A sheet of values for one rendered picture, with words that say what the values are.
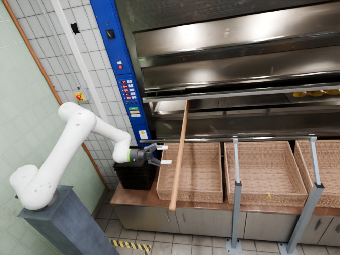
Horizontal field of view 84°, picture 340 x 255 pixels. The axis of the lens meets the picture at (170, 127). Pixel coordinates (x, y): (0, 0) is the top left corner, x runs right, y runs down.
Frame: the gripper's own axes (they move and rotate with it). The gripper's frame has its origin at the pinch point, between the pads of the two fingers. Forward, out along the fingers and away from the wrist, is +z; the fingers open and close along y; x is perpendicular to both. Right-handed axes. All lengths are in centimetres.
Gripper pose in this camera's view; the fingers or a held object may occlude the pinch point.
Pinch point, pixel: (168, 155)
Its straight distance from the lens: 127.9
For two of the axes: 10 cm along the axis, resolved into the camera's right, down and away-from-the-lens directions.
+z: 9.8, -0.4, -2.0
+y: 1.5, 8.2, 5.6
